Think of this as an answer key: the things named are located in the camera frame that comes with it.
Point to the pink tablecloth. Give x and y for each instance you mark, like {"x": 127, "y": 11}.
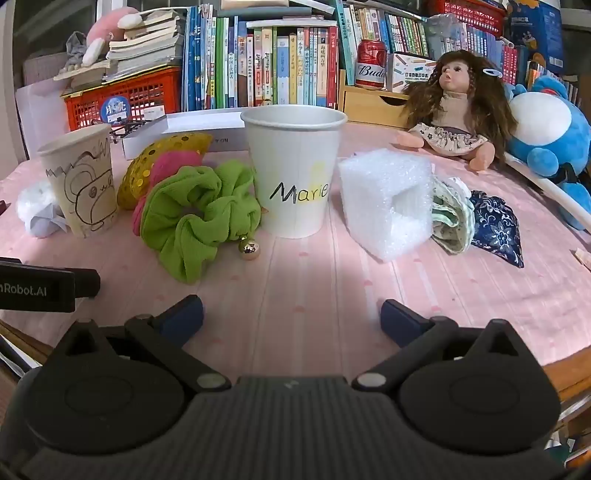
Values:
{"x": 323, "y": 286}

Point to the green striped cloth pouch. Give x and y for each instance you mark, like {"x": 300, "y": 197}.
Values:
{"x": 455, "y": 217}

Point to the white cardboard box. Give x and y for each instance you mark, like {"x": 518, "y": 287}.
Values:
{"x": 203, "y": 122}

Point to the grey cloth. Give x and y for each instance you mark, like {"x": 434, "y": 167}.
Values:
{"x": 76, "y": 48}

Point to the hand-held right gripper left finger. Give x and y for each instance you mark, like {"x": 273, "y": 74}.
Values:
{"x": 184, "y": 318}

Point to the blue floral pouch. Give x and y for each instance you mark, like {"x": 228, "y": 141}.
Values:
{"x": 496, "y": 226}

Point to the blue carton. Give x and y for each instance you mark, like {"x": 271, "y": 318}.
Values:
{"x": 535, "y": 32}

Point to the white tube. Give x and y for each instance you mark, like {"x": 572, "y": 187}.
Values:
{"x": 545, "y": 184}

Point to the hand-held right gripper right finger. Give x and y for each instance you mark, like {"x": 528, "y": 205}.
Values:
{"x": 401, "y": 323}

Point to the brown-haired doll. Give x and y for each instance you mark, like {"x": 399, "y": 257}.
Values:
{"x": 455, "y": 106}

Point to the clear plastic bag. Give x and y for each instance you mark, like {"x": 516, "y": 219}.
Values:
{"x": 441, "y": 27}

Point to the blue plush toy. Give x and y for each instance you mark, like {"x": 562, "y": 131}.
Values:
{"x": 549, "y": 124}

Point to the row of upright books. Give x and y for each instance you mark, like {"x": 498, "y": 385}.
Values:
{"x": 286, "y": 64}

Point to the white paper cup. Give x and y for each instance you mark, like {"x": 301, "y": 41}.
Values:
{"x": 295, "y": 161}

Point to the pink scrunchie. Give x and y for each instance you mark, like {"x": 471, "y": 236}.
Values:
{"x": 171, "y": 164}

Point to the pink plush toy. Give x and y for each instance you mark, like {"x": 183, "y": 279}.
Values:
{"x": 108, "y": 27}

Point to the yellow sequin pouch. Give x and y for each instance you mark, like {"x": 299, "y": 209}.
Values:
{"x": 138, "y": 170}

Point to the black bicycle model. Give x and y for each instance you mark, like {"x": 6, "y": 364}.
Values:
{"x": 121, "y": 127}

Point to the red plastic basket with sticker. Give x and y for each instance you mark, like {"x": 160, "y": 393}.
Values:
{"x": 138, "y": 92}

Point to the white foam block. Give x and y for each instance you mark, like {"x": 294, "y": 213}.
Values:
{"x": 378, "y": 184}

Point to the red beer can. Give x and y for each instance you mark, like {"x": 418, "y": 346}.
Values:
{"x": 371, "y": 64}

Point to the brown paper cup with drawing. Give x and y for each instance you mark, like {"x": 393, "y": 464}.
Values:
{"x": 78, "y": 184}

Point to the small gold bell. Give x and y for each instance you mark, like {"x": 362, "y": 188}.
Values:
{"x": 248, "y": 249}

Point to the white printed carton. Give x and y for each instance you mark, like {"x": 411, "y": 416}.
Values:
{"x": 406, "y": 74}

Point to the stack of worn books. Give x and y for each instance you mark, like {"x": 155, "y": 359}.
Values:
{"x": 143, "y": 50}

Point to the green scrunchie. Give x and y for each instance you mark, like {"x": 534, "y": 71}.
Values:
{"x": 221, "y": 184}

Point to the wooden drawer box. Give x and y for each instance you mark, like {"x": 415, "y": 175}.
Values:
{"x": 369, "y": 108}

